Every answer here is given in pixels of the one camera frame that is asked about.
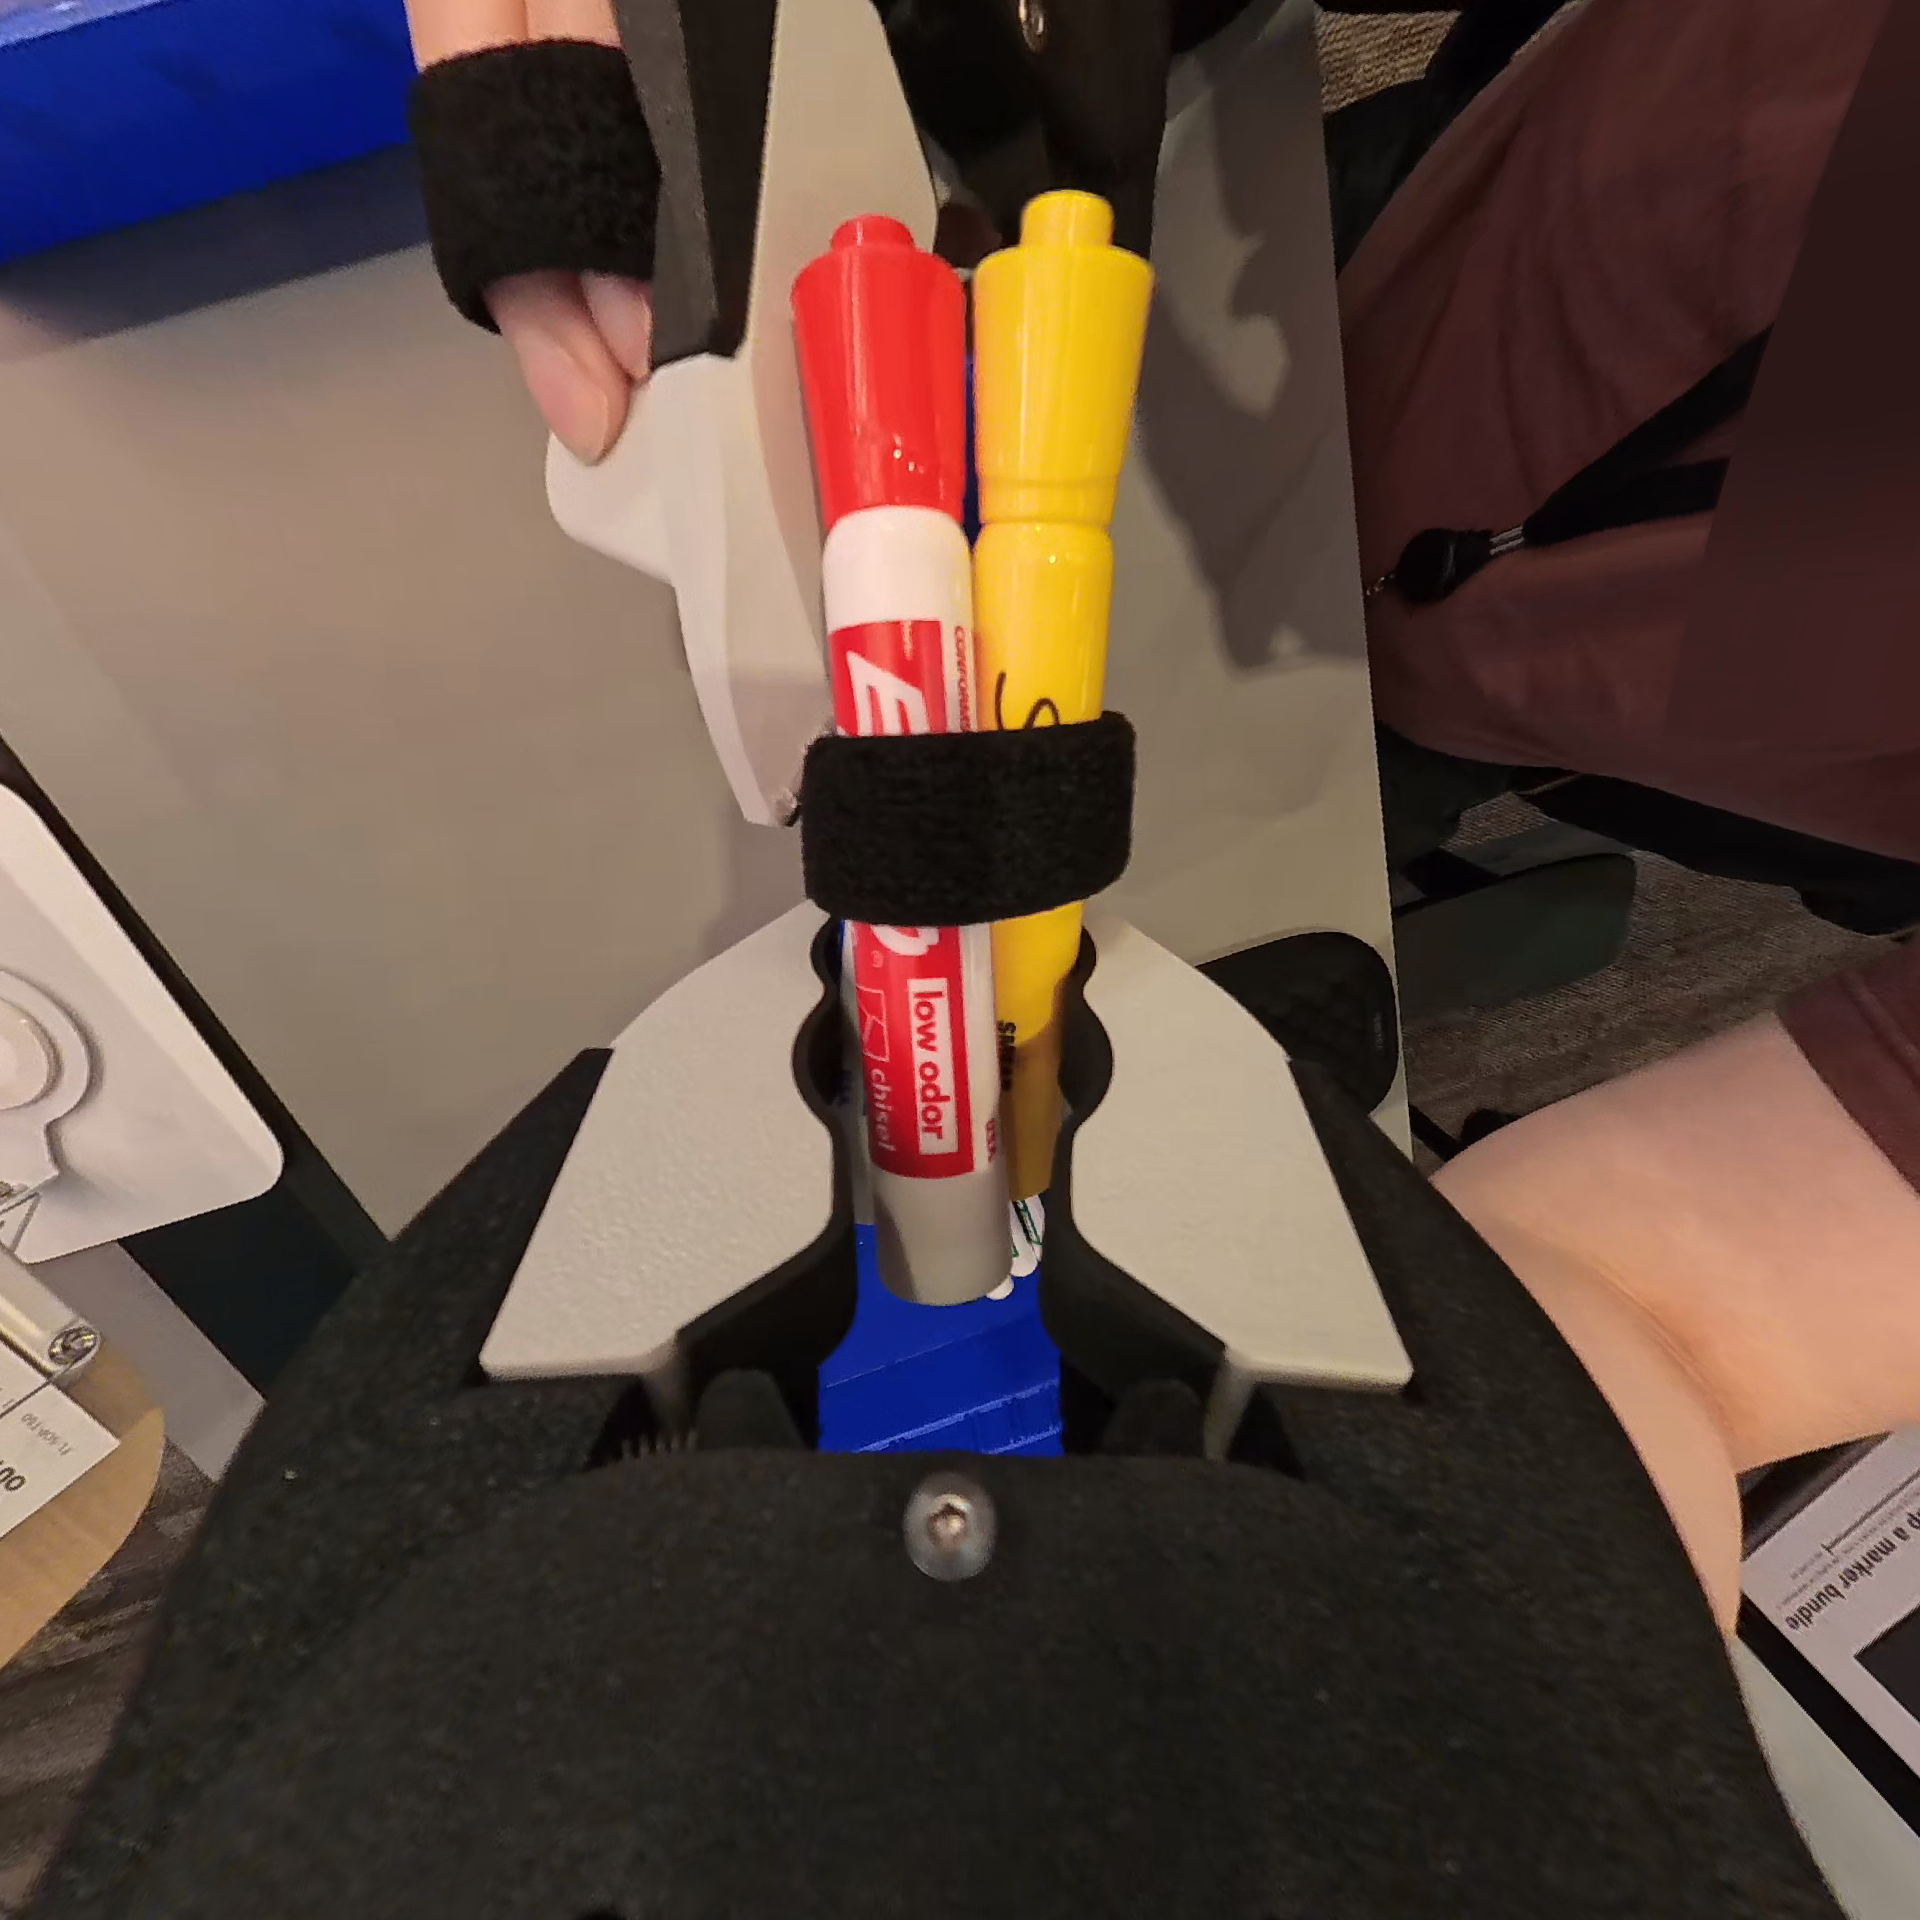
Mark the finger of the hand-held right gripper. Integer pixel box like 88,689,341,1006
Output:
545,0,942,827
1149,0,1338,669

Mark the black chair armrest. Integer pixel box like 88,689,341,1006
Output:
1207,931,1403,1121

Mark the red dry erase marker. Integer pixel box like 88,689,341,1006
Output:
791,214,1010,1305

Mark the black hook-and-loop tie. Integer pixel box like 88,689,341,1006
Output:
801,711,1136,921

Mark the person's left forearm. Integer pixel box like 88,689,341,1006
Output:
1431,1020,1920,1636

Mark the person's right hand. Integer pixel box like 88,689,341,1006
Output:
405,0,659,466

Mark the black office chair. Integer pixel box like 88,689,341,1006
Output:
1382,735,1920,1038

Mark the yellow highlighter marker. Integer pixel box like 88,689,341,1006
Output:
973,190,1158,1203

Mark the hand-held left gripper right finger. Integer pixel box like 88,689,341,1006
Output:
1045,902,1416,1427

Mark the white plastic base plate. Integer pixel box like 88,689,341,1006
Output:
0,786,283,1263

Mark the black lanyard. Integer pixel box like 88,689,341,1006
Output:
1358,337,1773,605

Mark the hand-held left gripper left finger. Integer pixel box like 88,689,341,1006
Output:
480,907,864,1442

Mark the printed instruction sign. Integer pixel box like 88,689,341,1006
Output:
0,1275,121,1548

